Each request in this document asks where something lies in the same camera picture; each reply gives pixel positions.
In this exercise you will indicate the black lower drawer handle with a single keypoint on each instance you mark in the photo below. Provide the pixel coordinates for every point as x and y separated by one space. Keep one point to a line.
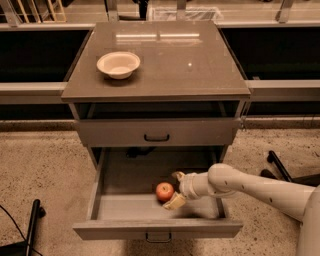
158 237

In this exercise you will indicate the red apple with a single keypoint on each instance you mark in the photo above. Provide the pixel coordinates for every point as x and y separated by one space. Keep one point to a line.
164 191

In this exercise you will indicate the black chair base left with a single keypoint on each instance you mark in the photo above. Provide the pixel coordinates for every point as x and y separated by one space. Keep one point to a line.
26 246

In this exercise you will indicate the closed grey upper drawer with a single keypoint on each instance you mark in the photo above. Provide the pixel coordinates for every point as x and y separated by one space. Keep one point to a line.
183 132

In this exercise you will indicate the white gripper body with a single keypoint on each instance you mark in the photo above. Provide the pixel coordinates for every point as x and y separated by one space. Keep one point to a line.
187 186

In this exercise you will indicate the black drawer handle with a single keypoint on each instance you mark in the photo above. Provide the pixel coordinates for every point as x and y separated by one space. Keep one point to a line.
158 237
149 138

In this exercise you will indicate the grey drawer cabinet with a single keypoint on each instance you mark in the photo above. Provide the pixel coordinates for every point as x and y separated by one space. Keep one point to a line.
186 72

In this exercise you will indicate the grey metal railing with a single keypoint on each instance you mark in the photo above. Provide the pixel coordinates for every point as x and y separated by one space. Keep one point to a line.
226 14

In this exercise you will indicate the black upper drawer handle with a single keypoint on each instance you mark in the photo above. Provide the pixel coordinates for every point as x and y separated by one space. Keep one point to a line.
149 138

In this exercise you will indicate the white paper bowl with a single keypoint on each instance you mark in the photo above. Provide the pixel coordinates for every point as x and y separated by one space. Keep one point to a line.
118 65

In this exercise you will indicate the open grey middle drawer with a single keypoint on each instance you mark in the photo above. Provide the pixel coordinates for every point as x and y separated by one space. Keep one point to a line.
123 203

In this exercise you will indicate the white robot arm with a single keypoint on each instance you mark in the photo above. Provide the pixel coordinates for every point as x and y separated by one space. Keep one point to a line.
300 202

